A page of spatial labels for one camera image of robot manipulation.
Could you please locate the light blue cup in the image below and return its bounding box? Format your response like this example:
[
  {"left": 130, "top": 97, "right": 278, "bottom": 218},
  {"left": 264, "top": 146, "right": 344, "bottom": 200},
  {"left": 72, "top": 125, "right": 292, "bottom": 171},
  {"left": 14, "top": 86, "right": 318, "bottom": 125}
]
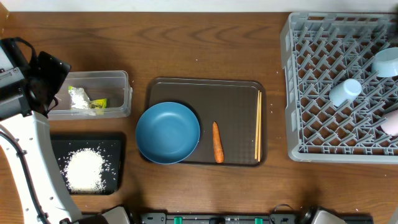
[{"left": 329, "top": 78, "right": 363, "bottom": 107}]

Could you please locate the white cup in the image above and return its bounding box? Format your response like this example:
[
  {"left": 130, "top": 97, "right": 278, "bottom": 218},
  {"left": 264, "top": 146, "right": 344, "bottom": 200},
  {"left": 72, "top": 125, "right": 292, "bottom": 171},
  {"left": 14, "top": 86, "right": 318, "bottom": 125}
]
[{"left": 381, "top": 110, "right": 398, "bottom": 136}]

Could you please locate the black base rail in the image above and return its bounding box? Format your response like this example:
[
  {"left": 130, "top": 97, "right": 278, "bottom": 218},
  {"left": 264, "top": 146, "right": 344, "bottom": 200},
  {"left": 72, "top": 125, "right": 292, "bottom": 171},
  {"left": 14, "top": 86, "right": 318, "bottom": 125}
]
[{"left": 136, "top": 212, "right": 374, "bottom": 224}]

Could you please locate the black plastic tray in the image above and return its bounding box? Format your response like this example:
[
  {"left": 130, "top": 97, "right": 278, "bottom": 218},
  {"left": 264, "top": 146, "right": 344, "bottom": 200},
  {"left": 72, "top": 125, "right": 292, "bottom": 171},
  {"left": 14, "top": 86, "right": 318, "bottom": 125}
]
[{"left": 51, "top": 133, "right": 124, "bottom": 195}]

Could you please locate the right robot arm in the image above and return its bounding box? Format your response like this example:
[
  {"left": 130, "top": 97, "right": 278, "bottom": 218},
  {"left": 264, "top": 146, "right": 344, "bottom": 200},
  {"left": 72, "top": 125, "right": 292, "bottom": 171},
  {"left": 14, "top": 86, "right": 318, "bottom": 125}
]
[{"left": 296, "top": 206, "right": 376, "bottom": 224}]

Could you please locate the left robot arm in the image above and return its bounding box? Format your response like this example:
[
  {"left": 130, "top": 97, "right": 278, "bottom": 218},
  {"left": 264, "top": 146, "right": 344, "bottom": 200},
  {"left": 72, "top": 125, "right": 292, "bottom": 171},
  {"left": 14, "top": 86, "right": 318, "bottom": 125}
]
[{"left": 1, "top": 37, "right": 133, "bottom": 223}]

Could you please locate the clear plastic bin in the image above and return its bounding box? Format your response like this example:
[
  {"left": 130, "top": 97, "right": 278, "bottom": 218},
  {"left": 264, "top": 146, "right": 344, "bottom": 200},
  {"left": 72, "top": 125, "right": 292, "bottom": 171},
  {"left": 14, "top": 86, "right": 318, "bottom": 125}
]
[{"left": 48, "top": 70, "right": 132, "bottom": 121}]

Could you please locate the grey dishwasher rack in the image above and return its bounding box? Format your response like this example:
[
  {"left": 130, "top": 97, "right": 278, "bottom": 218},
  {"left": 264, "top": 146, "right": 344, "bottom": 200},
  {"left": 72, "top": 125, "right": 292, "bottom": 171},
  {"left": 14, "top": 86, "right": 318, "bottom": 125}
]
[{"left": 280, "top": 12, "right": 397, "bottom": 164}]

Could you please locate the light blue bowl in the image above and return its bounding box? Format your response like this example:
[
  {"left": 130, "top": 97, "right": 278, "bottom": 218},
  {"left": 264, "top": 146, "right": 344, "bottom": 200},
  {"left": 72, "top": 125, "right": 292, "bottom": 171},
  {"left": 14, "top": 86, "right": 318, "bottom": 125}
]
[{"left": 372, "top": 47, "right": 398, "bottom": 78}]

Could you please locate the pile of white rice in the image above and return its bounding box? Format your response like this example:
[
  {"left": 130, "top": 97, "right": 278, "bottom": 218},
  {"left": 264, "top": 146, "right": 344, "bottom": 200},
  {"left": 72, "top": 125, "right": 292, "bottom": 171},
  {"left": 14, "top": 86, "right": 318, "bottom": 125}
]
[{"left": 61, "top": 148, "right": 105, "bottom": 194}]

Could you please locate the yellow foil snack wrapper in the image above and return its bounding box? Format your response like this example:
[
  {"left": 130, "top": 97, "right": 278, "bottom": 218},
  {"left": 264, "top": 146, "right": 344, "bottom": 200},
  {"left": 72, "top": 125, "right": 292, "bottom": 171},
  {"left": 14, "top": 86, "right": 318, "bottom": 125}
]
[{"left": 70, "top": 98, "right": 108, "bottom": 116}]

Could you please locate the dark brown serving tray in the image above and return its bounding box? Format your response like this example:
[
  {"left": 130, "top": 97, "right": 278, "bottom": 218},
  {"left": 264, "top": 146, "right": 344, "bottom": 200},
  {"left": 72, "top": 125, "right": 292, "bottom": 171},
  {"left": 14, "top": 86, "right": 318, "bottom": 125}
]
[{"left": 145, "top": 78, "right": 267, "bottom": 167}]

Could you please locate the orange carrot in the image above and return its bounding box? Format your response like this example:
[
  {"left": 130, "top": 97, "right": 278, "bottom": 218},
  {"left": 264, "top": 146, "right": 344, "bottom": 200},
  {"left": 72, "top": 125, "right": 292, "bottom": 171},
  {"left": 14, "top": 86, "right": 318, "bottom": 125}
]
[{"left": 212, "top": 121, "right": 224, "bottom": 163}]

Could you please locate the dark blue plate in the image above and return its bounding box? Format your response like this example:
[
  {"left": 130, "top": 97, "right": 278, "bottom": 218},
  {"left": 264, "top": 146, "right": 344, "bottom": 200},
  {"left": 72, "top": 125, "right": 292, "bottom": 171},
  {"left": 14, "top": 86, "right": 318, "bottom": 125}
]
[{"left": 136, "top": 102, "right": 201, "bottom": 164}]

